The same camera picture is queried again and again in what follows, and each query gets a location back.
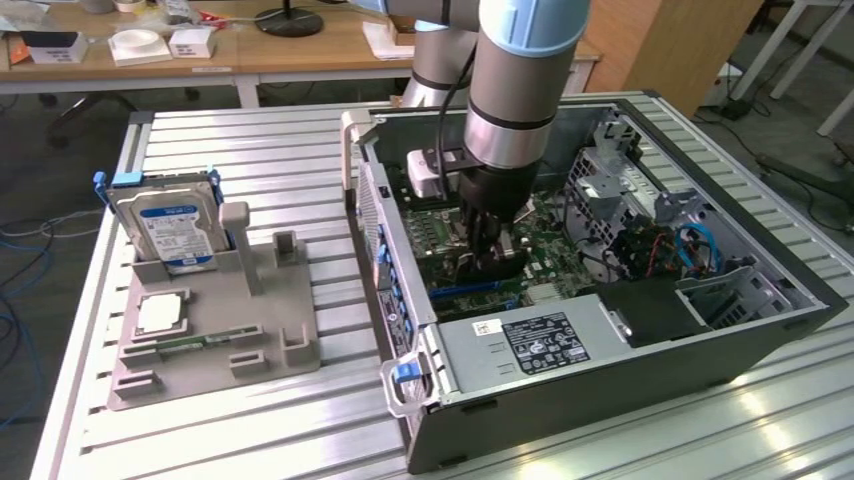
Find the grey plastic parts rack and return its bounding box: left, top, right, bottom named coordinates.
left=105, top=201, right=322, bottom=414

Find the wooden cabinet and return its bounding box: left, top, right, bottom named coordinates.
left=579, top=0, right=765, bottom=116

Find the black power adapter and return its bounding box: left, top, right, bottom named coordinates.
left=717, top=97, right=756, bottom=122

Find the black floor stand base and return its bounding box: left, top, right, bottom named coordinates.
left=755, top=149, right=854, bottom=201

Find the black round lamp base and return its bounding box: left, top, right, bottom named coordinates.
left=253, top=0, right=325, bottom=39

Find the green motherboard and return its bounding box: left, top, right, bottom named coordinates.
left=384, top=164, right=601, bottom=324

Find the long blue expansion slot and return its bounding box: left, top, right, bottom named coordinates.
left=426, top=282, right=503, bottom=301

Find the red wire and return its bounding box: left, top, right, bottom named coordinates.
left=649, top=232, right=672, bottom=276

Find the black chair base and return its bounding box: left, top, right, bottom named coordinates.
left=38, top=89, right=138, bottom=149

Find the black plastic shroud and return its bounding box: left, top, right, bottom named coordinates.
left=595, top=277, right=712, bottom=349

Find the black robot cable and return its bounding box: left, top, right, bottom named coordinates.
left=433, top=44, right=480, bottom=201

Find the graphics card with metal bracket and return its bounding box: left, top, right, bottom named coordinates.
left=409, top=234, right=532, bottom=294

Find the black open PC case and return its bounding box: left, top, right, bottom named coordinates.
left=338, top=97, right=849, bottom=476

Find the white paper stack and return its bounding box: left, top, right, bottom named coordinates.
left=361, top=20, right=418, bottom=61

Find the hard disk in blue caddy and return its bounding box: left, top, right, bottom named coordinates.
left=92, top=167, right=225, bottom=276

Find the perforated metal disk bay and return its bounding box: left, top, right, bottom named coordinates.
left=565, top=147, right=668, bottom=281

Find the CPU socket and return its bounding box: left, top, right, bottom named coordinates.
left=443, top=207, right=469, bottom=247

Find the white floor cable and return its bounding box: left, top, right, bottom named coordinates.
left=0, top=208, right=108, bottom=239

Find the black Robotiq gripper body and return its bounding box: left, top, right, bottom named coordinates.
left=455, top=162, right=543, bottom=226

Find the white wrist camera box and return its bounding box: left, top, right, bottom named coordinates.
left=404, top=147, right=481, bottom=199

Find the silver CPU chip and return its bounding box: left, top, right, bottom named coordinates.
left=136, top=295, right=192, bottom=337

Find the black RAM slot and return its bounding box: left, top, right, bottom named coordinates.
left=402, top=195, right=461, bottom=212

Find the grey power supply unit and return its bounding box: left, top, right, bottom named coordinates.
left=436, top=293, right=632, bottom=396

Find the white square dish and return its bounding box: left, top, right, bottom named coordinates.
left=106, top=28, right=173, bottom=68

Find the white table frame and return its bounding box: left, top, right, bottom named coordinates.
left=728, top=0, right=854, bottom=137

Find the black and white box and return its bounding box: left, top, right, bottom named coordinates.
left=17, top=30, right=92, bottom=65

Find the grey plastic bag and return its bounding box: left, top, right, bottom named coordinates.
left=161, top=0, right=201, bottom=25

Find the grey hinged disk bay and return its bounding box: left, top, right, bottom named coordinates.
left=673, top=264, right=795, bottom=331

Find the wooden desk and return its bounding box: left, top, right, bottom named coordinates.
left=236, top=0, right=601, bottom=109
left=0, top=0, right=241, bottom=96

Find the green RAM stick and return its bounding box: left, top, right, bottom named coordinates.
left=153, top=327, right=258, bottom=354

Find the blue floor cable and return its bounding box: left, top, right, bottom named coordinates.
left=0, top=234, right=58, bottom=431

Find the blue data wire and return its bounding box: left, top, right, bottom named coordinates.
left=672, top=223, right=725, bottom=274

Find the white labelled box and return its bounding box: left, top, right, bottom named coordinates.
left=166, top=27, right=218, bottom=59

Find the black wire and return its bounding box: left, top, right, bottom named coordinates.
left=559, top=189, right=621, bottom=281

